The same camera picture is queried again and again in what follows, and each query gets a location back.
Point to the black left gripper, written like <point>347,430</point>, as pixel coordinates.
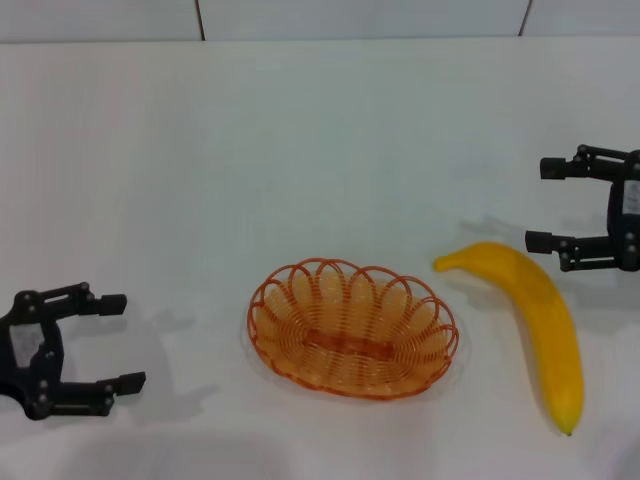
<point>45,370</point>

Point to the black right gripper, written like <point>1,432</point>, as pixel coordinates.
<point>627,210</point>

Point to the yellow banana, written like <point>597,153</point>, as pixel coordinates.
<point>550,325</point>

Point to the orange woven oval basket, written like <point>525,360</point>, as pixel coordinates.
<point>350,345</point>

